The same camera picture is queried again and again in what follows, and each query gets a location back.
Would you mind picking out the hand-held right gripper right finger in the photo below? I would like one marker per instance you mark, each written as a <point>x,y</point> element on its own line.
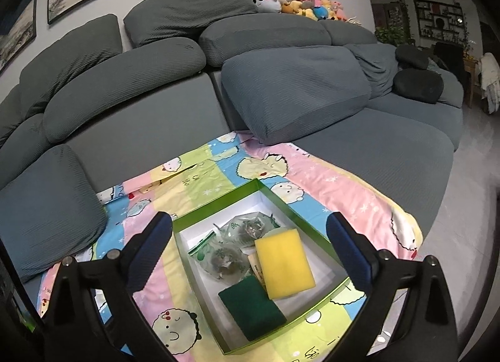
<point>351,252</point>

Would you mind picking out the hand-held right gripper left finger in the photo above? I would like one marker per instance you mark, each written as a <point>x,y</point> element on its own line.
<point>150,252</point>

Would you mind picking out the green cardboard box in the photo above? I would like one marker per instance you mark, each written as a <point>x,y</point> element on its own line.
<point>193,237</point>

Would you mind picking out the yellow green scouring sponge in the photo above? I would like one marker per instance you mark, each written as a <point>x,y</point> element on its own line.
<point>250,307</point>
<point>285,264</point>

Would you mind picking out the clear plastic bag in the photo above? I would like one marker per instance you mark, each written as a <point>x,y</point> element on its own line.
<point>222,258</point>

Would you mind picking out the small tan printed box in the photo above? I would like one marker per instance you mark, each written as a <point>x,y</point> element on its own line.
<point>256,266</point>

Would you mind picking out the bagged steel wool scrubber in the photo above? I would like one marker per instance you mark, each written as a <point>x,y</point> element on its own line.
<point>250,229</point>

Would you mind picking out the cartoon printed blanket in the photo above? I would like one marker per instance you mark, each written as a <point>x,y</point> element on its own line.
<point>343,190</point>

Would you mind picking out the grey sofa cushion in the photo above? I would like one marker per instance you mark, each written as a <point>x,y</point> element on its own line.
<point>375,69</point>
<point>187,10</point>
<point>451,90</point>
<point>117,84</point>
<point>297,88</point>
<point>351,32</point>
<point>66,53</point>
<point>15,135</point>
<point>50,205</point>
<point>265,37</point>

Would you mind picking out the grey sofa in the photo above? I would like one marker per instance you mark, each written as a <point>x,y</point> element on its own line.
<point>371,143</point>

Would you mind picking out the dark round pillow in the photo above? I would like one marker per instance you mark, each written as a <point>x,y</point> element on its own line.
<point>412,56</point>
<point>418,84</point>

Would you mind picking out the wooden side table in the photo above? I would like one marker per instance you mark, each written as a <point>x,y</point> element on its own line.
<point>470,73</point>

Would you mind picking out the dark armchair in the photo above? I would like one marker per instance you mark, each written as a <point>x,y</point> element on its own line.
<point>449,55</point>

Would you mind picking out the green potted plant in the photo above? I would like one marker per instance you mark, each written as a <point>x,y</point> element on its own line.
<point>390,33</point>

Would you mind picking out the white hanging cloth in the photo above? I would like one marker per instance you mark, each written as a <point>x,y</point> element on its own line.
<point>490,76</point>

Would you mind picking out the dark display shelf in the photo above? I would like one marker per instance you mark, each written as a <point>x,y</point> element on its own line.
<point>439,20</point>

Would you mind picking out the pile of plush toys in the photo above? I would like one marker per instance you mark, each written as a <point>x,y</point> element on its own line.
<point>297,0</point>

